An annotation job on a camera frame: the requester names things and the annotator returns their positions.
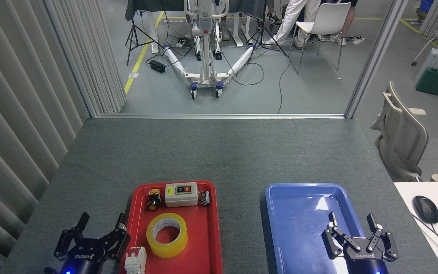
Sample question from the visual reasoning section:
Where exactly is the yellow push button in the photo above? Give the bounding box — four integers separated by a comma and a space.
147, 189, 162, 212

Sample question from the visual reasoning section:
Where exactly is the table with dark cloth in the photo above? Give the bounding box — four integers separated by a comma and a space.
125, 0, 269, 54

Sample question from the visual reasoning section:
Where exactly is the blue bin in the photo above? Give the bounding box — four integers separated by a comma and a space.
416, 0, 435, 20

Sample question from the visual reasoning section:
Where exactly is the person in white trousers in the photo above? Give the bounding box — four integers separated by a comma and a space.
263, 0, 322, 50

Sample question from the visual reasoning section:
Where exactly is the white plastic chair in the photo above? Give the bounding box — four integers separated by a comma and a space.
288, 3, 352, 75

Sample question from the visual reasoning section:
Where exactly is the black power adapter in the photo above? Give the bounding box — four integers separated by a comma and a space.
149, 59, 166, 74

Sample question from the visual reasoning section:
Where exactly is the long black floor cable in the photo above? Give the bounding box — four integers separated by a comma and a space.
219, 56, 292, 114

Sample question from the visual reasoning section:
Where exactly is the yellow tape roll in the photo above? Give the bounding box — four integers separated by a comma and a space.
146, 212, 188, 258

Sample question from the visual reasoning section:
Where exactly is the white circuit breaker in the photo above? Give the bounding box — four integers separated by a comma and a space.
124, 246, 147, 274

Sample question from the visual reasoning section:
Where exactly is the white stand on wheels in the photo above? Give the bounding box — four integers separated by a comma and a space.
163, 0, 257, 100

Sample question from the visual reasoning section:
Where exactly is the red plastic tray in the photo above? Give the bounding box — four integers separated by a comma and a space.
119, 180, 223, 274

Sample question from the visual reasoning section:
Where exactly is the black tripod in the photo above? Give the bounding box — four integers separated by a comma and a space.
125, 10, 165, 66
246, 0, 289, 65

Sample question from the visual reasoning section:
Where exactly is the person's shoe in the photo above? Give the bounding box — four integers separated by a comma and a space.
256, 11, 282, 32

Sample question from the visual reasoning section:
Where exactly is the white switch box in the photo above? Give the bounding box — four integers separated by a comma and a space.
165, 182, 198, 208

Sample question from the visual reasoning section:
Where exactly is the black computer mouse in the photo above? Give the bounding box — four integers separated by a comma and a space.
412, 195, 438, 224

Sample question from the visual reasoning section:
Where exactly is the blue plastic tray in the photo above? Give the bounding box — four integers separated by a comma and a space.
265, 183, 381, 274

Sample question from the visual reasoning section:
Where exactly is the beige office chair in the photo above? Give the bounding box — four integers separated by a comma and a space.
370, 81, 430, 182

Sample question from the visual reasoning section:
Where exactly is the white desk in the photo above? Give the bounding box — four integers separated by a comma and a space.
394, 181, 438, 274

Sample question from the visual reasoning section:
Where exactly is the person behind chair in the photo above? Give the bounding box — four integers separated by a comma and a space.
328, 0, 359, 46

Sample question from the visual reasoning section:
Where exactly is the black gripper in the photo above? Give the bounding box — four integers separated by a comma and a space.
321, 212, 399, 274
48, 212, 132, 274

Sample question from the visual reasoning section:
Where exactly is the silver post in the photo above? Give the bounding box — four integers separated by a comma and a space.
344, 0, 409, 119

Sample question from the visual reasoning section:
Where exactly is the grey mouse cable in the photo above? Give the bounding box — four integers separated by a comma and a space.
412, 213, 438, 256

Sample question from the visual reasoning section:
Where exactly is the silver rail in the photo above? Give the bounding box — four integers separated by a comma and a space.
96, 113, 346, 119

